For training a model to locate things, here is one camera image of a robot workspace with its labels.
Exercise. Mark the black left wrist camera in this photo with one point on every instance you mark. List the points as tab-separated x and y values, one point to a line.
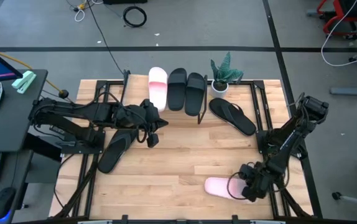
153	140

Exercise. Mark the black slide sandal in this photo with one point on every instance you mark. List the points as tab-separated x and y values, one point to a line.
177	90
194	95

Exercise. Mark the grey chair base with casters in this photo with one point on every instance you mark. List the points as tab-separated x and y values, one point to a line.
355	200

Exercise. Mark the black aluminium table frame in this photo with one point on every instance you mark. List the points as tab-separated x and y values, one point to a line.
101	84

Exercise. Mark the pink slide sandal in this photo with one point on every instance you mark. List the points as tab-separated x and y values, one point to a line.
157	84
217	188

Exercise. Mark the dark grey desk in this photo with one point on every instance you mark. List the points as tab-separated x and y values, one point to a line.
13	124

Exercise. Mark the mint green stapler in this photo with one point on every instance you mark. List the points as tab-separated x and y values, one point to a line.
24	81

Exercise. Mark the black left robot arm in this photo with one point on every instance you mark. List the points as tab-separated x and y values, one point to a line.
72	110

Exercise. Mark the green plant in white pot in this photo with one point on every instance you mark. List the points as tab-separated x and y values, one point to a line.
219	88

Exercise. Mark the black computer mouse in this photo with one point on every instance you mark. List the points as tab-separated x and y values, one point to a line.
3	202

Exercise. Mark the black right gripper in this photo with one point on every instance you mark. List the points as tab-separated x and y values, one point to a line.
256	186

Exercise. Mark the red and black cart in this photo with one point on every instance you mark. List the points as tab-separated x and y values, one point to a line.
352	7

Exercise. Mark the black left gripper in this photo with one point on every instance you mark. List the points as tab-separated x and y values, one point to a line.
147	116

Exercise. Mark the grey table leg base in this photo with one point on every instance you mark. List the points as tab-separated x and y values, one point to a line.
352	91

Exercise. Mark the black round knob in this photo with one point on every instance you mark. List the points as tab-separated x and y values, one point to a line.
63	94

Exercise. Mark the black flip-flop white edge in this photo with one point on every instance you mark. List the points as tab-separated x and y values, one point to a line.
113	155
234	116

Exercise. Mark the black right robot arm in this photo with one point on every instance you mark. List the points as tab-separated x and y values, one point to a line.
290	140

